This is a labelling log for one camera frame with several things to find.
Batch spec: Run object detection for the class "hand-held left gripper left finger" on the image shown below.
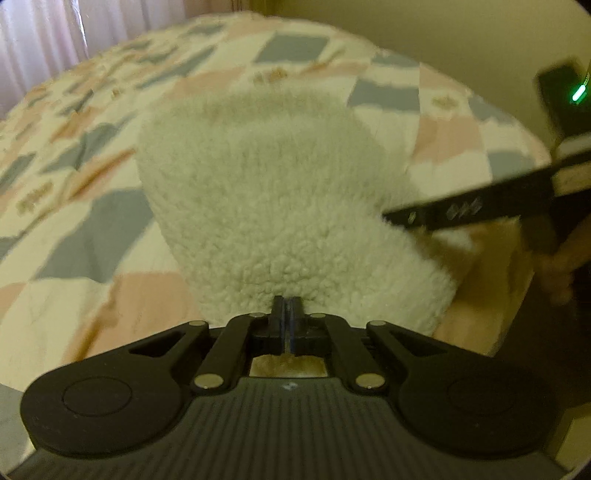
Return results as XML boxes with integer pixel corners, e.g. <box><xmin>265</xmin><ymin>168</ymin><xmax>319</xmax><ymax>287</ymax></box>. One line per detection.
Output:
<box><xmin>129</xmin><ymin>296</ymin><xmax>290</xmax><ymax>394</ymax></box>

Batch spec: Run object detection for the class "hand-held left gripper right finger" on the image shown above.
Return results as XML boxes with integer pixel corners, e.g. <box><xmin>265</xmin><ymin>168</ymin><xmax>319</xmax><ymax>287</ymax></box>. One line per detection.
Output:
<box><xmin>288</xmin><ymin>296</ymin><xmax>448</xmax><ymax>394</ymax></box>

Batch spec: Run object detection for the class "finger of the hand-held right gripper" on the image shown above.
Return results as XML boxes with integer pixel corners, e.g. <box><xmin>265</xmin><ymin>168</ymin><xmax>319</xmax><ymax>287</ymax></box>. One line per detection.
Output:
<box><xmin>382</xmin><ymin>177</ymin><xmax>525</xmax><ymax>232</ymax></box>

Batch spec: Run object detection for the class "white fleece garment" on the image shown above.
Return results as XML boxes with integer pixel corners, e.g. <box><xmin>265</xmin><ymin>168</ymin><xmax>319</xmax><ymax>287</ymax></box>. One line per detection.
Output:
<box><xmin>136</xmin><ymin>89</ymin><xmax>459</xmax><ymax>377</ymax></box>

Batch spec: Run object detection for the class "person's right hand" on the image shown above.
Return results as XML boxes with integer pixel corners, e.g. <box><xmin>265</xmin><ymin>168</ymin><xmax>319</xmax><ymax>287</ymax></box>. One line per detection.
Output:
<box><xmin>537</xmin><ymin>220</ymin><xmax>591</xmax><ymax>306</ymax></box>

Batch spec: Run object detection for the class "pink grey diamond quilt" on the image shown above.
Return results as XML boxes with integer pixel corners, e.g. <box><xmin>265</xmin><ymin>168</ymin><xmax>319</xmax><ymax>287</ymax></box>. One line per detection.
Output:
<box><xmin>0</xmin><ymin>13</ymin><xmax>552</xmax><ymax>400</ymax></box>

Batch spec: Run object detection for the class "pink curtain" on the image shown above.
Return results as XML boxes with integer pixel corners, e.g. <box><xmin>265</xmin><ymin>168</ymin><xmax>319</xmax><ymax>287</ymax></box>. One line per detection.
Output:
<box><xmin>0</xmin><ymin>0</ymin><xmax>262</xmax><ymax>95</ymax></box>

